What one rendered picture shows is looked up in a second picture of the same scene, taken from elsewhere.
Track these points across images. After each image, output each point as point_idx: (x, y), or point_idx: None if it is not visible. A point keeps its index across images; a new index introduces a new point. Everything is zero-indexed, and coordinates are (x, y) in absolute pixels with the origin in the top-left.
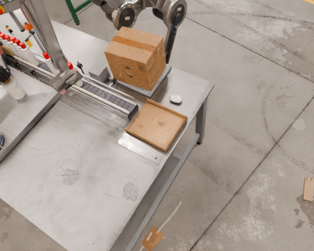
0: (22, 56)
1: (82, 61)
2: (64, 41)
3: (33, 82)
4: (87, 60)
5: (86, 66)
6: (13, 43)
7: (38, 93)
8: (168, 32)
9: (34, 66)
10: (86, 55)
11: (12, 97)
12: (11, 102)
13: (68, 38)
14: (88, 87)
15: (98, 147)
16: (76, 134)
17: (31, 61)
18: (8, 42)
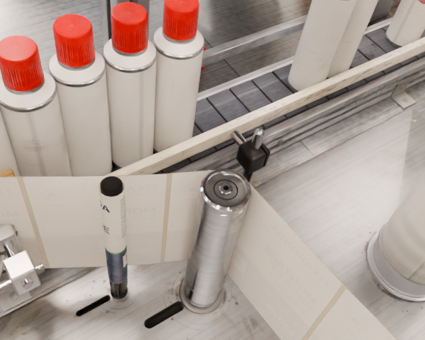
0: (103, 154)
1: (237, 20)
2: (52, 32)
3: (307, 187)
4: (241, 8)
5: (275, 21)
6: (85, 70)
7: (403, 182)
8: None
9: (225, 131)
10: (211, 2)
11: (388, 317)
12: (424, 333)
13: (44, 17)
14: None
15: None
16: None
17: (193, 117)
18: (37, 91)
